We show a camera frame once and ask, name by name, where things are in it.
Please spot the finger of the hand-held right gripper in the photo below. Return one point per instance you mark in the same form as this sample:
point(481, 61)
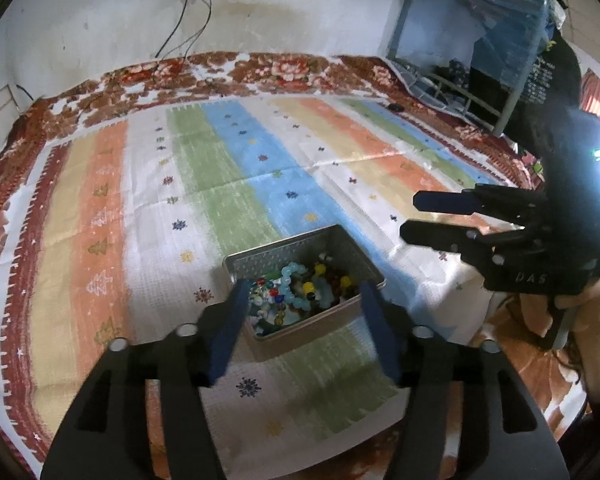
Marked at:
point(430, 234)
point(445, 201)

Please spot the red curtain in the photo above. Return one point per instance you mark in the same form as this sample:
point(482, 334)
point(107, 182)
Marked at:
point(595, 100)

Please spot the black hanging garment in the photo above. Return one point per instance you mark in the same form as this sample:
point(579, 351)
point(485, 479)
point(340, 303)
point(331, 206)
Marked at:
point(555, 80)

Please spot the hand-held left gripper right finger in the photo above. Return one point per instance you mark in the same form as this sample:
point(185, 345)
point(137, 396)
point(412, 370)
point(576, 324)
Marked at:
point(380, 330)

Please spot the small black object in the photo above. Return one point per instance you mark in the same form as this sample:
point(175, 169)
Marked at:
point(394, 107)

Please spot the person's right hand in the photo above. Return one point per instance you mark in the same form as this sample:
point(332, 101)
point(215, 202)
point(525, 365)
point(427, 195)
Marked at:
point(597, 300)

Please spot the blue metal frame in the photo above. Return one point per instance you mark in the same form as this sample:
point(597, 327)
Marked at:
point(405, 10)

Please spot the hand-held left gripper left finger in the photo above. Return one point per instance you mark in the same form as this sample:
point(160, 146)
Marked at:
point(227, 330)

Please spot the striped pastel blanket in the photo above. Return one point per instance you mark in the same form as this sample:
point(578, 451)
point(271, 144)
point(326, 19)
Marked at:
point(130, 210)

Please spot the silver metal tin box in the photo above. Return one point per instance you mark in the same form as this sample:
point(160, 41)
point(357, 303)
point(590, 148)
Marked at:
point(280, 252)

